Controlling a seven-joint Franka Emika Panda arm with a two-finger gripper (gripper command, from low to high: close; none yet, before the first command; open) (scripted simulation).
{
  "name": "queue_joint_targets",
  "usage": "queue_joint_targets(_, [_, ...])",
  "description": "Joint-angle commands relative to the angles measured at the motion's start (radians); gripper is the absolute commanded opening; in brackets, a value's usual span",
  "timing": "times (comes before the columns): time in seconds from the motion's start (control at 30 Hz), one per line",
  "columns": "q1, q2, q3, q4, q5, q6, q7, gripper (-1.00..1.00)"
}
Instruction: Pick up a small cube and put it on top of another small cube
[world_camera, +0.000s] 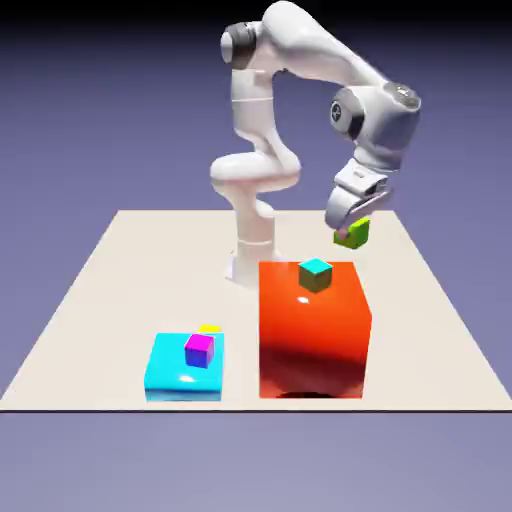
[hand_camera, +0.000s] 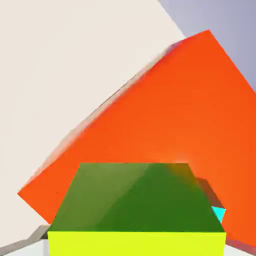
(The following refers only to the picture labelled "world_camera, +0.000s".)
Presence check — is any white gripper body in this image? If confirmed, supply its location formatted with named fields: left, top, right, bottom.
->
left=324, top=186, right=394, bottom=232

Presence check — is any small green cube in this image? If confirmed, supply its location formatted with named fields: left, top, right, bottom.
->
left=333, top=217, right=370, bottom=250

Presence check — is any small cyan cube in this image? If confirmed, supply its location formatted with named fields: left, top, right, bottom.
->
left=298, top=257, right=334, bottom=294

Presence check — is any small magenta cube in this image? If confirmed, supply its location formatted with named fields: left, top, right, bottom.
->
left=184, top=333, right=216, bottom=370

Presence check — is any large orange box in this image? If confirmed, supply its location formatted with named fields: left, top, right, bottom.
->
left=258, top=260, right=373, bottom=400

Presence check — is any large cyan box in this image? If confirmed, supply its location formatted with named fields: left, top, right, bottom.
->
left=143, top=332, right=226, bottom=402

